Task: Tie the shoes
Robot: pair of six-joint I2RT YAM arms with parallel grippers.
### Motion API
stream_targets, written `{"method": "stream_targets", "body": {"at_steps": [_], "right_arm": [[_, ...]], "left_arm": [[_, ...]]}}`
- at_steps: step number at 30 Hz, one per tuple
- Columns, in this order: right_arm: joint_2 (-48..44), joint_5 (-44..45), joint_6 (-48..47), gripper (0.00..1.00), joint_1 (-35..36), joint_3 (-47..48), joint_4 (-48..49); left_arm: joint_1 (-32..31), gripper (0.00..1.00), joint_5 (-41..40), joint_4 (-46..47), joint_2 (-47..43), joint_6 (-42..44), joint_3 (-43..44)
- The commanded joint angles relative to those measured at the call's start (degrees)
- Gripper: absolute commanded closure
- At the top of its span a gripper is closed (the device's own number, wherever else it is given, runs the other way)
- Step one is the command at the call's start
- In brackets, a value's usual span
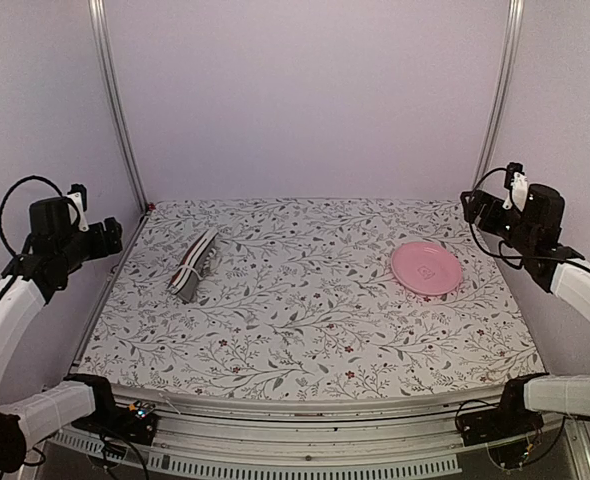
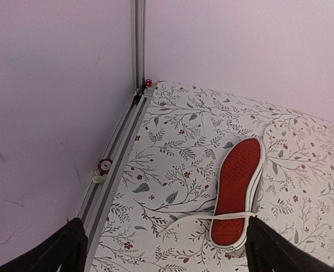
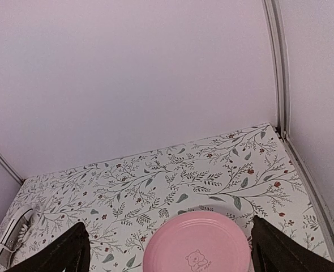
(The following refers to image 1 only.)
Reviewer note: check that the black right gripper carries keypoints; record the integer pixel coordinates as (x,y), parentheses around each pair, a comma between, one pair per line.
(494,203)

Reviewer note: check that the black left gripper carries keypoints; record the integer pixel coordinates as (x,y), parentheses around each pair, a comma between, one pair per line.
(102,247)

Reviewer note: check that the grey canvas sneaker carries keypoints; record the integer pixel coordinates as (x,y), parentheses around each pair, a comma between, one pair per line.
(186,290)

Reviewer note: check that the white shoelace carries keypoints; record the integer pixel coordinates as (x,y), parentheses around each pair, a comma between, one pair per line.
(195,263)

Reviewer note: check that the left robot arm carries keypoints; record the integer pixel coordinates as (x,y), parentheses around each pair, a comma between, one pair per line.
(59,242)

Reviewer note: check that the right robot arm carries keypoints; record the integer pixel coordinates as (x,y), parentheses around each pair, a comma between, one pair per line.
(533,231)

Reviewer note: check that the pink plate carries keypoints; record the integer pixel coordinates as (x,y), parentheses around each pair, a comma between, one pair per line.
(426,269)

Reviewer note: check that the floral table mat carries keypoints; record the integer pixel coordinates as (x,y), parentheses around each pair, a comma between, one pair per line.
(300,303)

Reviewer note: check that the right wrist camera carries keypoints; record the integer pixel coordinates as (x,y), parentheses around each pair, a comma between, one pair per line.
(516,184)

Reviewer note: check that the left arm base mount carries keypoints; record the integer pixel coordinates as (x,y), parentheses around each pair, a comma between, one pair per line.
(136,422)

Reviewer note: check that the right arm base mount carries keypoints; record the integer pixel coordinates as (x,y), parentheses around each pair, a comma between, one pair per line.
(495,430)

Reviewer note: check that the right aluminium frame post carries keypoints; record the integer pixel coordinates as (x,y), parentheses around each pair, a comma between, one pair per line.
(506,67)

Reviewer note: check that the aluminium frame post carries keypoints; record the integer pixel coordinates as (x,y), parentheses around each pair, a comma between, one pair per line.
(506,67)
(99,25)

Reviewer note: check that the aluminium front rail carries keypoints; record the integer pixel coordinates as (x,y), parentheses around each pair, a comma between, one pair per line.
(200,437)

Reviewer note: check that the left aluminium frame post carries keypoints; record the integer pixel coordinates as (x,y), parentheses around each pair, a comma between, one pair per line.
(99,25)

